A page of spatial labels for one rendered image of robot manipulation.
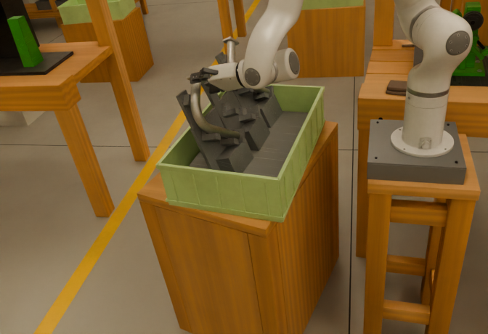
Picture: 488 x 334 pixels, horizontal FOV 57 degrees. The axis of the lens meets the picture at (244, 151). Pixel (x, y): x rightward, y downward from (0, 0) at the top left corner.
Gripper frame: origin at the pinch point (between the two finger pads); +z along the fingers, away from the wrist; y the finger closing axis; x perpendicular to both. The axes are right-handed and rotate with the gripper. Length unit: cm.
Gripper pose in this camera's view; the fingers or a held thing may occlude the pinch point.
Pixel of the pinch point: (202, 83)
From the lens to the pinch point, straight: 139.6
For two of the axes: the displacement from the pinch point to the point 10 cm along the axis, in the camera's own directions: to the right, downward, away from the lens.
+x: -0.4, 9.7, -2.3
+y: -5.6, -2.1, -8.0
